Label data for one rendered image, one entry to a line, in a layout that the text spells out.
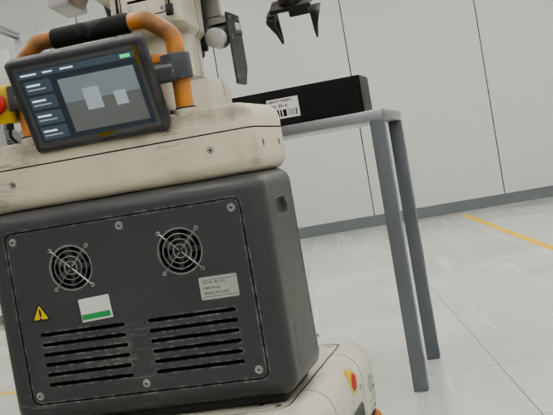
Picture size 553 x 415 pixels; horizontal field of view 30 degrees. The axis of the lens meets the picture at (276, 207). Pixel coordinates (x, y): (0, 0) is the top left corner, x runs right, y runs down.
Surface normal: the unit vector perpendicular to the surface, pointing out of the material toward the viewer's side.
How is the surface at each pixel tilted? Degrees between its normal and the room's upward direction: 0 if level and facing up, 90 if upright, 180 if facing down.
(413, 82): 90
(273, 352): 90
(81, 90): 115
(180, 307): 90
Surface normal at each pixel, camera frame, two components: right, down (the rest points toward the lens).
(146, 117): -0.14, 0.49
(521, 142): -0.04, 0.04
